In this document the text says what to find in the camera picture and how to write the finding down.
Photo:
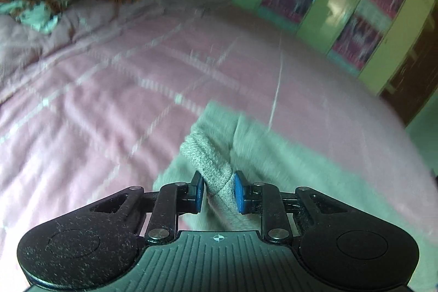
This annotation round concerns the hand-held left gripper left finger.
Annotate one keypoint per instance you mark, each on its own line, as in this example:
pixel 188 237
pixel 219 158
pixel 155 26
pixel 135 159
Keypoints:
pixel 197 192

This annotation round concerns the pink checked bedsheet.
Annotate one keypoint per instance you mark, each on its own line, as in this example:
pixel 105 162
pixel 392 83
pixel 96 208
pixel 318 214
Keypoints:
pixel 102 90

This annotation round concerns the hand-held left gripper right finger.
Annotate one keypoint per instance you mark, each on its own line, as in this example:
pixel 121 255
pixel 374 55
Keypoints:
pixel 239 192

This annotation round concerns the grey pants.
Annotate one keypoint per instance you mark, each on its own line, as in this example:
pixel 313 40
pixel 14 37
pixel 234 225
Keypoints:
pixel 273 155

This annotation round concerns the cream wardrobe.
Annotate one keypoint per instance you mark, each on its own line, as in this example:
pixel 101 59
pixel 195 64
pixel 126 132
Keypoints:
pixel 342 4

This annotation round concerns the dark brown wooden door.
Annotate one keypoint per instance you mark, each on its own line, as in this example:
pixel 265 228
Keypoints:
pixel 417 73

